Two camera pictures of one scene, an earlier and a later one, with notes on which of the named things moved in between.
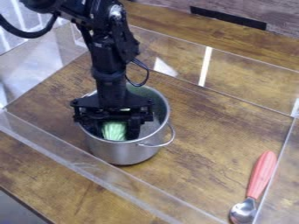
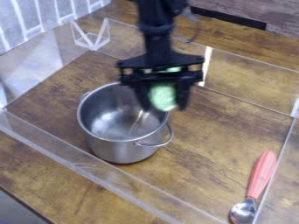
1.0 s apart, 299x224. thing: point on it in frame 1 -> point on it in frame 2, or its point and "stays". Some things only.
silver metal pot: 140,150 stays
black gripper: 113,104 -> 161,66
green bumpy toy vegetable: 114,130 -> 164,97
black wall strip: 209,13 stays
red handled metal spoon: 244,211 stays
